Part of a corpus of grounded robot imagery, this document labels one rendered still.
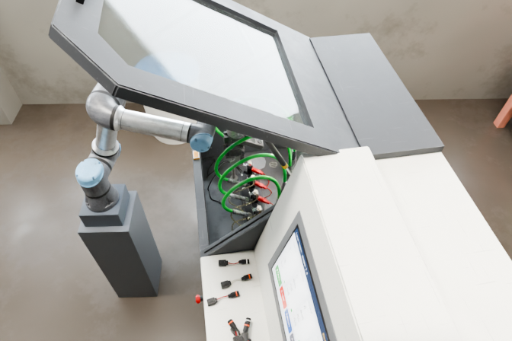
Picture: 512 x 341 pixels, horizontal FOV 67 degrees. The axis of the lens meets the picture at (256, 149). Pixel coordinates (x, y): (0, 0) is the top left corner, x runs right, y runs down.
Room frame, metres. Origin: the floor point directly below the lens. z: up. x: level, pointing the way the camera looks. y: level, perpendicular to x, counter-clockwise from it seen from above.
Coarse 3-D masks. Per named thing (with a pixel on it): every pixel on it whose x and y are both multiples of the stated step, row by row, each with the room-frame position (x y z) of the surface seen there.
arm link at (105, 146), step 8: (96, 88) 1.12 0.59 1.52; (112, 96) 1.09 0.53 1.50; (120, 104) 1.10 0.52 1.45; (104, 128) 1.13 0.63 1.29; (96, 136) 1.16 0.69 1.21; (104, 136) 1.14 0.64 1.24; (112, 136) 1.15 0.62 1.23; (96, 144) 1.16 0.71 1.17; (104, 144) 1.14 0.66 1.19; (112, 144) 1.15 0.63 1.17; (96, 152) 1.13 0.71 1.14; (104, 152) 1.13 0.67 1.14; (112, 152) 1.15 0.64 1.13; (104, 160) 1.12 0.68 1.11; (112, 160) 1.14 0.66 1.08; (112, 168) 1.13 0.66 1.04
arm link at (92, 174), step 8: (88, 160) 1.09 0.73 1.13; (96, 160) 1.09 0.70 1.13; (80, 168) 1.05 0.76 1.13; (88, 168) 1.05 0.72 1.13; (96, 168) 1.05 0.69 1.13; (104, 168) 1.08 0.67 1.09; (80, 176) 1.01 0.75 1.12; (88, 176) 1.01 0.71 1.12; (96, 176) 1.02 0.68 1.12; (104, 176) 1.05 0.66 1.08; (80, 184) 1.00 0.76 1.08; (88, 184) 0.99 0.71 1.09; (96, 184) 1.00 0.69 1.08; (104, 184) 1.03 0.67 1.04; (88, 192) 0.99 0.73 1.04; (96, 192) 1.00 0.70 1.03; (104, 192) 1.02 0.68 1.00
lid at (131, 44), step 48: (96, 0) 1.00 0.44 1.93; (144, 0) 1.16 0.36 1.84; (192, 0) 1.33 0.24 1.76; (96, 48) 0.79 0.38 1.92; (144, 48) 0.90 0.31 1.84; (192, 48) 1.02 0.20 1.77; (240, 48) 1.16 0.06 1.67; (288, 48) 1.32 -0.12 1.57; (144, 96) 0.70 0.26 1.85; (192, 96) 0.76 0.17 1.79; (240, 96) 0.88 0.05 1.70; (288, 96) 1.01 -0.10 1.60; (288, 144) 0.76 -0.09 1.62; (336, 144) 0.83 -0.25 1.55
